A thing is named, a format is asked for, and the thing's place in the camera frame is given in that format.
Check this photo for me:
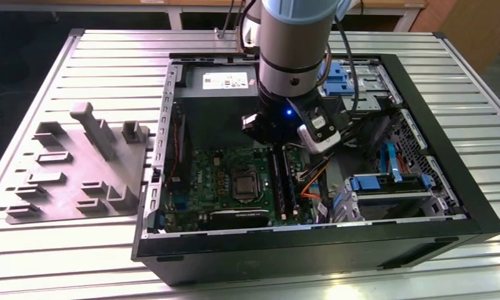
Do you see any metal CPU socket cover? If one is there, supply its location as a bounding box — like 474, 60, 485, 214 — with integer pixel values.
232, 168, 263, 203

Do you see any grey power supply unit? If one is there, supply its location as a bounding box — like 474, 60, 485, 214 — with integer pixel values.
174, 64, 260, 148

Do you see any blue drive latch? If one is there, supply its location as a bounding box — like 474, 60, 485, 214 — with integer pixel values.
319, 61, 358, 98

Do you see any green motherboard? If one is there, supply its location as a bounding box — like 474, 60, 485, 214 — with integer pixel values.
162, 145, 318, 234

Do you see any silver CPU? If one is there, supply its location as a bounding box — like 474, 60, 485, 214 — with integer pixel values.
235, 176, 258, 193

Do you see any silver drive cage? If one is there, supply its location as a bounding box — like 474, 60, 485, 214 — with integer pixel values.
316, 57, 404, 132

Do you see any hard disk in blue carrier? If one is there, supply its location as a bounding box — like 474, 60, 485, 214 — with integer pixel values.
346, 173, 438, 196

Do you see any black graphics card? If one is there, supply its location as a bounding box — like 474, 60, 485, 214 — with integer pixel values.
208, 208, 272, 231

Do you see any blue VGA connector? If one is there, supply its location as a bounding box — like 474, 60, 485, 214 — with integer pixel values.
171, 194, 190, 211

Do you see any silver disk bay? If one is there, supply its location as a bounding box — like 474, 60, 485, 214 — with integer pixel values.
332, 173, 459, 221

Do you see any black PC case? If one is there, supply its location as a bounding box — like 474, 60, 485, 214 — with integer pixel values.
131, 52, 500, 287

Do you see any grey parts rack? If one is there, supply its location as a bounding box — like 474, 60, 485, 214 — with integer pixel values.
3, 101, 158, 226

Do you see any brown wooden cabinet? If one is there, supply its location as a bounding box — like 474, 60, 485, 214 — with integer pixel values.
408, 0, 500, 73

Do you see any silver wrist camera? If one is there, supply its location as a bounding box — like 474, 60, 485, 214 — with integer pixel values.
296, 106, 342, 154

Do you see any black camera cable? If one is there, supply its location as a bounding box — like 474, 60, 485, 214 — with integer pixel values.
324, 15, 362, 129

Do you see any orange wire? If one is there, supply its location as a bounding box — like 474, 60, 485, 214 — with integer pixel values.
300, 165, 331, 199

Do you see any black cable bundle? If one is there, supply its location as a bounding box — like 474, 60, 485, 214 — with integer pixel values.
339, 112, 398, 163

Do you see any thin red wire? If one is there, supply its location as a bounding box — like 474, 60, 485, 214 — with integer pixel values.
172, 106, 183, 181

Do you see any blue SATA wire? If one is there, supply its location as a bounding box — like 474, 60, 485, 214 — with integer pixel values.
382, 142, 404, 184

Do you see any wooden desk white frame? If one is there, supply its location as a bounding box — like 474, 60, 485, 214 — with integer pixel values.
0, 0, 429, 32

